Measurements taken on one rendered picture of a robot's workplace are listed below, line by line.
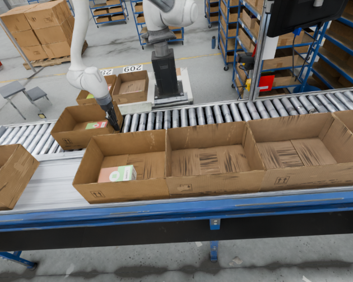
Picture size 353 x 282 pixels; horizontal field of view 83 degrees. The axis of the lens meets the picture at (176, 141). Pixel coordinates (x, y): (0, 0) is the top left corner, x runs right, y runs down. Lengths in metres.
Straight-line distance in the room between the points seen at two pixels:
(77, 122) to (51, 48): 3.84
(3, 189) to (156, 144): 0.75
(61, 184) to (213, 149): 0.82
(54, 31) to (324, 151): 5.10
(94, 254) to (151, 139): 1.22
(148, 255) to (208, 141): 1.10
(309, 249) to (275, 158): 0.98
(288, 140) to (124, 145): 0.87
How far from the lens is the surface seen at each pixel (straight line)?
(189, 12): 1.40
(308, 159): 1.14
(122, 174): 0.99
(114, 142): 1.10
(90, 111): 1.68
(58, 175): 1.27
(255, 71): 1.55
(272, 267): 1.80
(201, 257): 1.75
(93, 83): 1.20
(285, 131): 1.15
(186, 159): 1.04
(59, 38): 5.37
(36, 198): 1.26
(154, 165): 1.05
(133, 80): 2.11
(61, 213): 1.08
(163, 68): 1.66
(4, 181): 1.26
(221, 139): 1.07
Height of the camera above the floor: 1.70
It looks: 46 degrees down
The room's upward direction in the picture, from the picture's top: 10 degrees counter-clockwise
